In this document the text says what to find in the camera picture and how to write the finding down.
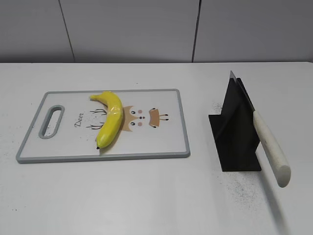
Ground yellow plastic banana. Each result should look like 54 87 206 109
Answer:
89 91 124 149

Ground white grey-rimmed cutting board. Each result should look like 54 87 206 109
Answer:
16 89 190 164

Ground black knife stand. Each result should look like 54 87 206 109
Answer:
208 77 262 172

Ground knife with white handle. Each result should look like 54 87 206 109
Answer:
229 71 291 188

